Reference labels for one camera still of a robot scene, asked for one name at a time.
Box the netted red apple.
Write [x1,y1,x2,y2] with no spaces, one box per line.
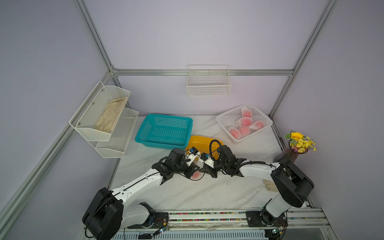
[228,127,242,140]
[191,171,203,181]

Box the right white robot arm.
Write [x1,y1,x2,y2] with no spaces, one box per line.
[200,145,315,227]

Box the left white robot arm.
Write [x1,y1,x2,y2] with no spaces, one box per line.
[82,148,200,240]

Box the yellow plastic tub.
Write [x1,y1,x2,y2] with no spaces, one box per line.
[186,136,219,160]

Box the teal plastic perforated basket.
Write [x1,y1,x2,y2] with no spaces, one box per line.
[135,114,193,150]

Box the netted apple left back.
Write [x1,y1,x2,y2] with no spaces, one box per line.
[239,126,251,139]

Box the white plastic perforated basket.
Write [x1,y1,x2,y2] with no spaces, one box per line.
[216,104,273,144]

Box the netted apple centre back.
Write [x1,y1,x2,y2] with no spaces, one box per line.
[236,117,254,127]

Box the netted apple top back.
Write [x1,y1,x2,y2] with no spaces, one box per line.
[241,107,253,118]

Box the dark glass vase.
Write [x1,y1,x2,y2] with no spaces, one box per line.
[273,148,300,163]

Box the yellow flower bouquet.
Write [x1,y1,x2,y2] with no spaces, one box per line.
[284,131,317,154]

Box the beige cloth in shelf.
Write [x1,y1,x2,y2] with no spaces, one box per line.
[94,97,128,134]

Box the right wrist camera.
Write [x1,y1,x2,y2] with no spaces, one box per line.
[200,153,214,169]

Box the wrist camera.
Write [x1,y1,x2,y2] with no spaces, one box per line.
[186,147,200,167]
[200,153,214,169]

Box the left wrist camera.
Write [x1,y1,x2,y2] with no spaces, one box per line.
[186,147,200,167]

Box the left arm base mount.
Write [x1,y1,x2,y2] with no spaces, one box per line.
[127,202,170,229]

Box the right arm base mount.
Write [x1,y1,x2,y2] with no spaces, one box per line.
[246,209,288,234]

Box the white wire wall basket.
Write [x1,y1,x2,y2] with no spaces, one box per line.
[187,65,232,97]

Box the white two-tier wire shelf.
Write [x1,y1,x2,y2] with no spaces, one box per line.
[69,82,139,159]

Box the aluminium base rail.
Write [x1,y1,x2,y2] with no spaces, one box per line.
[110,208,337,240]

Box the aluminium frame structure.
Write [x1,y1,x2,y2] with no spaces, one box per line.
[1,1,338,238]

